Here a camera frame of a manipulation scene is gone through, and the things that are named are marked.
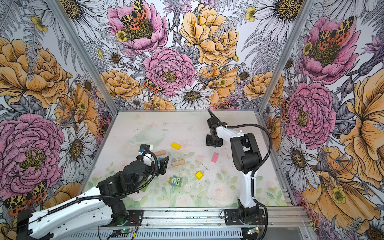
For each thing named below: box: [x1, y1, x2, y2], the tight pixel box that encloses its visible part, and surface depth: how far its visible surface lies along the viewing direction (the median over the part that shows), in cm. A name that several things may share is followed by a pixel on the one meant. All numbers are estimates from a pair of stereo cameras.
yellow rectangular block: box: [171, 142, 181, 151], surface depth 104 cm
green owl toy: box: [168, 176, 183, 187], surface depth 87 cm
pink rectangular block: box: [211, 152, 219, 163], surface depth 98 cm
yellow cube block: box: [195, 171, 204, 181], surface depth 89 cm
